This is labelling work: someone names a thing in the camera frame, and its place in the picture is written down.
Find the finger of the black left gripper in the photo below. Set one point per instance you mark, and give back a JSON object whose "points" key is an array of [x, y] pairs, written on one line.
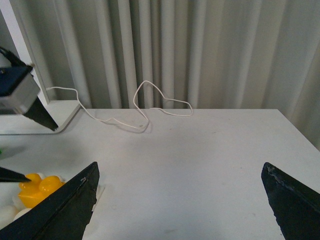
{"points": [[38, 113], [10, 176]]}

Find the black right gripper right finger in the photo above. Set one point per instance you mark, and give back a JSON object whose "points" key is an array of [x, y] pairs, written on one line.
{"points": [[295, 206]]}

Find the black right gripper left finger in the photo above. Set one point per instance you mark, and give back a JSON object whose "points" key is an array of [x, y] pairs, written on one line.
{"points": [[63, 215]]}

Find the yellow two-stud block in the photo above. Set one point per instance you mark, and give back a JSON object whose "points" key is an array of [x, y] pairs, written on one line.
{"points": [[37, 189]]}

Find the white studded base plate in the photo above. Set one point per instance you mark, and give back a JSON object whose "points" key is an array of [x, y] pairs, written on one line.
{"points": [[9, 213]]}

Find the white lamp stand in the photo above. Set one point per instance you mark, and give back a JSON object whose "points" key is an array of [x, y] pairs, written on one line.
{"points": [[62, 111]]}

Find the grey pleated curtain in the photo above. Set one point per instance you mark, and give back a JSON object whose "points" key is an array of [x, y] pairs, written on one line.
{"points": [[214, 54]]}

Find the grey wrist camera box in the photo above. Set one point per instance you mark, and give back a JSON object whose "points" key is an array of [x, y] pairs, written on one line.
{"points": [[18, 90]]}

